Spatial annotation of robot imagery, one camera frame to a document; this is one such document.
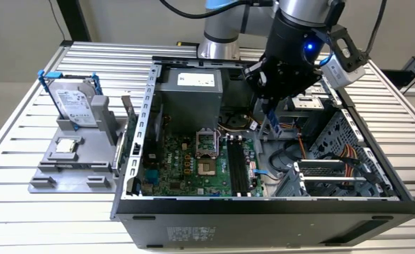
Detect blue expansion slot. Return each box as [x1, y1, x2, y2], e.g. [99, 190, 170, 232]
[144, 170, 160, 184]

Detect orange wire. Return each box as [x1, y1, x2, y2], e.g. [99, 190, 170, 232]
[296, 133, 307, 161]

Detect metal drive cage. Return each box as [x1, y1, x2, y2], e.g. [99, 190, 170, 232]
[252, 87, 335, 139]

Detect green motherboard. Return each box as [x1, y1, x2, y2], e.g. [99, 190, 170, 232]
[139, 132, 266, 198]

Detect hard disk in blue carrier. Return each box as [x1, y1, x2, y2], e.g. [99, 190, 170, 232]
[37, 70, 104, 132]

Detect thin locking lever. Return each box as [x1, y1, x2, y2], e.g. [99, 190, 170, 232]
[214, 129, 222, 158]

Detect black PC case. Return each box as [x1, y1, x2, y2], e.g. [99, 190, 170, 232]
[108, 55, 415, 250]

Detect metal socket cover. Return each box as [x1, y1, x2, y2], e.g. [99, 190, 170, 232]
[195, 128, 219, 159]

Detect black camera bracket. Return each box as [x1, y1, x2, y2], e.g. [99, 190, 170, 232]
[326, 25, 367, 72]

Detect black RAM slot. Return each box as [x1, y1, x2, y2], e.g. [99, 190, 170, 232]
[235, 134, 254, 197]
[227, 134, 244, 197]

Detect red yellow wire bundle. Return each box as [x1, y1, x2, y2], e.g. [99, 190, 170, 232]
[339, 144, 359, 178]

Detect grey parts rack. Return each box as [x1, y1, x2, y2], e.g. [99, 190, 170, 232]
[28, 91, 137, 194]

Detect RAM stick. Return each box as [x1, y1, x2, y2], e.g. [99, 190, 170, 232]
[39, 163, 108, 170]
[266, 105, 283, 138]

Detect thick black camera cable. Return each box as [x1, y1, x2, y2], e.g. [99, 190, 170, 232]
[159, 0, 275, 20]

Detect black frame post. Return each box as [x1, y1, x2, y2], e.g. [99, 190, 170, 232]
[56, 0, 92, 43]

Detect CPU socket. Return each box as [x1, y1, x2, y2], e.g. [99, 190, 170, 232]
[196, 157, 218, 177]

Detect metal disk bay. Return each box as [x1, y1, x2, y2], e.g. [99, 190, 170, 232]
[276, 158, 370, 198]

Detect green graphics card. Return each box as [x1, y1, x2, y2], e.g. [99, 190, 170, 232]
[111, 91, 139, 177]

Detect small silver wrist camera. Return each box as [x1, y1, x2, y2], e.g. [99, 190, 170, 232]
[320, 58, 367, 88]

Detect grey power supply unit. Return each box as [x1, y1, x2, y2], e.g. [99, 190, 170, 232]
[155, 67, 226, 133]

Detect silver CPU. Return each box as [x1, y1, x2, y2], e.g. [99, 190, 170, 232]
[55, 139, 77, 154]

